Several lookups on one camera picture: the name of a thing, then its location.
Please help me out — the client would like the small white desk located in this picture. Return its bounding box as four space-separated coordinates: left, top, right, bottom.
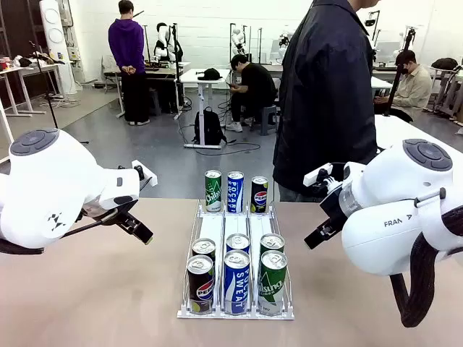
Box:
370 68 394 99

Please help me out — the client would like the white wire can rack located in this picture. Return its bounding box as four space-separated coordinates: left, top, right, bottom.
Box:
177 200 296 321

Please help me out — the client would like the black cap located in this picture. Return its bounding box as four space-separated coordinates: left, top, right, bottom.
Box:
197 67 224 81

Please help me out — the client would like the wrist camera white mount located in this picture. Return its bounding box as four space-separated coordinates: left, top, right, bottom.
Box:
302 162 344 198
131 159 158 188

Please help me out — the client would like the green Chilsung cider can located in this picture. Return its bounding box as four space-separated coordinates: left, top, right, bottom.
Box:
259 233 285 256
258 249 288 316

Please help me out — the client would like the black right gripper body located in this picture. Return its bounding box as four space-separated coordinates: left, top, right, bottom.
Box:
319 189 351 223

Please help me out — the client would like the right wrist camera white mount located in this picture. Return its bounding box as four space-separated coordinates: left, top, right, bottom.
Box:
302 162 344 198

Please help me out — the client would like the green Chilsung display can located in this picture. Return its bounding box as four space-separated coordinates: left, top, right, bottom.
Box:
204 169 223 213

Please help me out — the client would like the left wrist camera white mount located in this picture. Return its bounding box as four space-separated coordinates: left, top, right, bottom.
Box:
131 159 158 188

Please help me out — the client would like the seated person in beige shirt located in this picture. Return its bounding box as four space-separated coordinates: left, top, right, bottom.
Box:
373 49 433 123

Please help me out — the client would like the black Pepsi display can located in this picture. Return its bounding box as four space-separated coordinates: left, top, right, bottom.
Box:
250 176 269 214

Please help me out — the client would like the person in dark jacket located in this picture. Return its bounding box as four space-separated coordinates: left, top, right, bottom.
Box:
273 0 380 203

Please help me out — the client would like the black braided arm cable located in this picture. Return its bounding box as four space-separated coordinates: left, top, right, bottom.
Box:
0 237 45 256
388 205 463 329

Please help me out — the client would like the grey plastic stool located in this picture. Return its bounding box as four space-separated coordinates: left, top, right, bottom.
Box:
254 104 280 137

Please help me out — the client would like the white desk with clutter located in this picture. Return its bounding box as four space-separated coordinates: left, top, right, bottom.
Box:
0 53 63 117

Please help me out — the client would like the black backpack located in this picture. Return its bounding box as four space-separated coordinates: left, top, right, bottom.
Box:
192 106 228 145

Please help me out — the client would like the white workbench desk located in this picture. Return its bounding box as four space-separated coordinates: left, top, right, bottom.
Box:
103 61 192 121

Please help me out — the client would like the black tripod stand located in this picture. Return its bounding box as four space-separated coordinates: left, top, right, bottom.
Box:
28 40 90 145

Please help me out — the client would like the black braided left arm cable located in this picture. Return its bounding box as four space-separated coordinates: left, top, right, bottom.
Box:
0 237 45 256

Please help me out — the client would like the white humanoid robot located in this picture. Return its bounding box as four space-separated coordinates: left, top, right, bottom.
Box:
153 22 184 69
230 23 251 63

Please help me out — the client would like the seated person in black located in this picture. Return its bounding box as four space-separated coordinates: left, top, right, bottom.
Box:
225 53 279 133

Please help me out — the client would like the white tower air conditioner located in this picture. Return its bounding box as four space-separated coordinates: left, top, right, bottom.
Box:
38 0 80 95

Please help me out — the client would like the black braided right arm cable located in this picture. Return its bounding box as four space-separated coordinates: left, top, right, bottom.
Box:
388 205 463 329

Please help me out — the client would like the large white table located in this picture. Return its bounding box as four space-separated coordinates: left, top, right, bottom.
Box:
374 114 463 160

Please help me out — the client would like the black camera pole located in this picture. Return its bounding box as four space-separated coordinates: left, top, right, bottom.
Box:
383 27 417 117

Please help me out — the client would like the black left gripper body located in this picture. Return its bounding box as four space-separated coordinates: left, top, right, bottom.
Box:
81 197 140 227

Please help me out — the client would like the blue Pocari Sweat display can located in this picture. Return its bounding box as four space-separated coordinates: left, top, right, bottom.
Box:
226 171 245 214

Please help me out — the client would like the person in purple hoodie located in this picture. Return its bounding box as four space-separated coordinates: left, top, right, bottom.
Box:
108 0 151 127

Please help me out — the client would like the white desk with single leg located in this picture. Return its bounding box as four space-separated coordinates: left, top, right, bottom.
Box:
179 68 232 150

